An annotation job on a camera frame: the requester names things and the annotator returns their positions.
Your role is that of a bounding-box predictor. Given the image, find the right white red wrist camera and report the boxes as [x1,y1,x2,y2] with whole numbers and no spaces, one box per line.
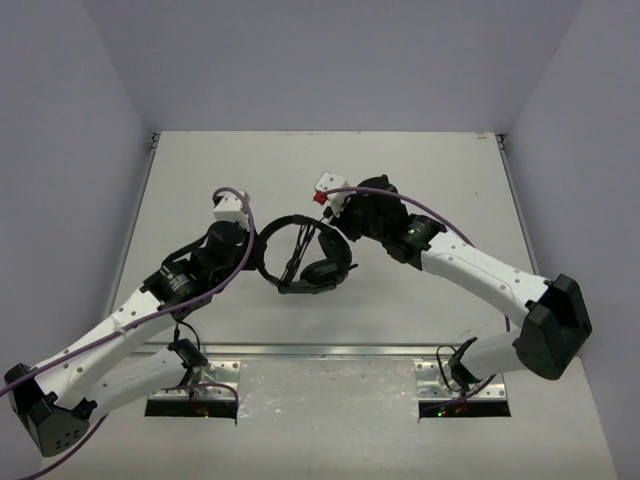
[312,171,356,218]

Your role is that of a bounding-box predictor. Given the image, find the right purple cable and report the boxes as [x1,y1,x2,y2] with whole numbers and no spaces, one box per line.
[322,186,514,416]

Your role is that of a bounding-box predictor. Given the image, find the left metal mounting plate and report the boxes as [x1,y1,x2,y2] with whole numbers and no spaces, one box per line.
[147,359,241,401]

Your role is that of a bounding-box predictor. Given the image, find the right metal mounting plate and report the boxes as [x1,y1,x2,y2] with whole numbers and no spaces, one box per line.
[414,358,507,402]

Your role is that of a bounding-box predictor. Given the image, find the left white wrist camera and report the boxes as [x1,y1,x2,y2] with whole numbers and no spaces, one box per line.
[213,190,250,231]

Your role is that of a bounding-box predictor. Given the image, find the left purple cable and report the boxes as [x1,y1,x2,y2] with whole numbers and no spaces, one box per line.
[0,186,257,476]

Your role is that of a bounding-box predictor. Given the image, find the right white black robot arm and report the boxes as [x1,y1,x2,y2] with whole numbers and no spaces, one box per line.
[314,173,592,394]

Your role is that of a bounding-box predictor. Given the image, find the black headset with microphone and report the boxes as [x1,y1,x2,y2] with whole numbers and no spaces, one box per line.
[257,213,360,295]

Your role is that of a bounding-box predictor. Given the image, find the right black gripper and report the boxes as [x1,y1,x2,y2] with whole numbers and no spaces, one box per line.
[325,189,387,242]

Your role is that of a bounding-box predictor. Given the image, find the metal table edge rail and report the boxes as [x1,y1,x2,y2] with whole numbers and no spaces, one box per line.
[130,341,521,357]

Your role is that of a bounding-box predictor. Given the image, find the metal mounting plate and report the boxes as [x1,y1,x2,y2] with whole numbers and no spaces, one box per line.
[147,359,241,401]
[414,358,507,402]

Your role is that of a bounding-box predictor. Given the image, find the purple cable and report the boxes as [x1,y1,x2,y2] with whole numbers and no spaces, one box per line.
[0,186,257,476]
[322,186,514,416]

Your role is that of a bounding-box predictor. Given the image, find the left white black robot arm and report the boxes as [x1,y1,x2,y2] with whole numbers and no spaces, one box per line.
[3,221,257,458]

